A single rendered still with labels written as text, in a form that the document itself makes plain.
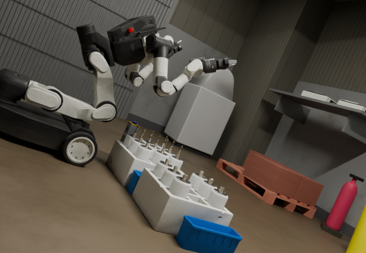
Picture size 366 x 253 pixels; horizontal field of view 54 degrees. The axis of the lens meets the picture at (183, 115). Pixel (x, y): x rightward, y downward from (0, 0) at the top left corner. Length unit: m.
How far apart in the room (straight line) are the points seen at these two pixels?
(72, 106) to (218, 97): 3.11
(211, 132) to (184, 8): 1.94
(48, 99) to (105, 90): 0.36
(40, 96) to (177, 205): 1.07
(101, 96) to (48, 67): 2.85
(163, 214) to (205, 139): 3.55
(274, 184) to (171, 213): 2.32
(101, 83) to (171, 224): 1.05
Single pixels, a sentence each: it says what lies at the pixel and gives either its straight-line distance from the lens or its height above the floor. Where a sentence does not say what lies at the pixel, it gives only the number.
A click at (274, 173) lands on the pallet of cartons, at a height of 0.30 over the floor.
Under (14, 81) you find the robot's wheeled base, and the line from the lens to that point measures 2.30.
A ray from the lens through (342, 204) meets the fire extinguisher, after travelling 4.07.
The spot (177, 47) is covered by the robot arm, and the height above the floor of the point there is 0.98.
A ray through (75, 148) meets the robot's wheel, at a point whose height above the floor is 0.10.
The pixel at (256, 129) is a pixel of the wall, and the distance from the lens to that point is 5.36.
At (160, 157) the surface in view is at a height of 0.23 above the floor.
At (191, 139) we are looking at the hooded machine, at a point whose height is 0.17.
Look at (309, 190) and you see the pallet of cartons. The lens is 4.29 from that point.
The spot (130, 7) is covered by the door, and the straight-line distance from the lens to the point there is 5.38.
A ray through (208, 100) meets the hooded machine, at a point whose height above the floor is 0.77.
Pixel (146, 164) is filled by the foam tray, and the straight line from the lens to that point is 2.19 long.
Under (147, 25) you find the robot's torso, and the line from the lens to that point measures 2.39.
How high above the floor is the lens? 0.60
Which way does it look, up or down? 2 degrees down
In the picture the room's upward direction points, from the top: 24 degrees clockwise
